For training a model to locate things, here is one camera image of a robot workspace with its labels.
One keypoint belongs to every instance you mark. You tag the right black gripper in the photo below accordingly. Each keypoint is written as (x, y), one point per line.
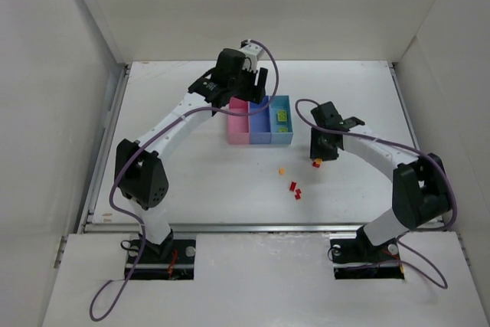
(321, 149)

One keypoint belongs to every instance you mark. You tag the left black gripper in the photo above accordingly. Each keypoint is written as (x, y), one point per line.
(252, 84)

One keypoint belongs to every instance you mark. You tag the red lego with orange top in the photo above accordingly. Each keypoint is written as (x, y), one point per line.
(317, 163)

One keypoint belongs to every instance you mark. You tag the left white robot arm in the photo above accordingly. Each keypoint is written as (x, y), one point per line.
(140, 173)

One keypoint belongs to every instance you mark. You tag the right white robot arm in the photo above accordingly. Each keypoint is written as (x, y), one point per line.
(420, 188)

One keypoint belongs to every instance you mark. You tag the dark blue container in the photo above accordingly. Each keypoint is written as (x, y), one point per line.
(259, 122)

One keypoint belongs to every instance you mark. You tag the light blue container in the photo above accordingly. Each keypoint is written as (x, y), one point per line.
(280, 102)

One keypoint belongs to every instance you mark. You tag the pink container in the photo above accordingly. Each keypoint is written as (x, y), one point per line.
(238, 131)

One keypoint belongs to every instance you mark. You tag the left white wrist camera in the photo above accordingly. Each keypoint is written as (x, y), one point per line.
(252, 50)

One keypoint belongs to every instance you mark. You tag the right aluminium rail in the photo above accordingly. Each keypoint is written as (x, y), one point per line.
(406, 115)

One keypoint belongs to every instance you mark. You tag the aluminium rail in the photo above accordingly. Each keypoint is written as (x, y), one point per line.
(224, 228)
(101, 147)
(406, 115)

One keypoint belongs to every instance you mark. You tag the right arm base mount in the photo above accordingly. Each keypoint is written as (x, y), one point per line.
(353, 260)

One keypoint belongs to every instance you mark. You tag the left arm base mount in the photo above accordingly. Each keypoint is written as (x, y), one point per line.
(177, 264)

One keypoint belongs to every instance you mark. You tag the left aluminium rail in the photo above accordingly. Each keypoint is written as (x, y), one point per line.
(101, 147)

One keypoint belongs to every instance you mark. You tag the front aluminium rail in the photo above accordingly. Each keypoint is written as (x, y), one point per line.
(224, 228)

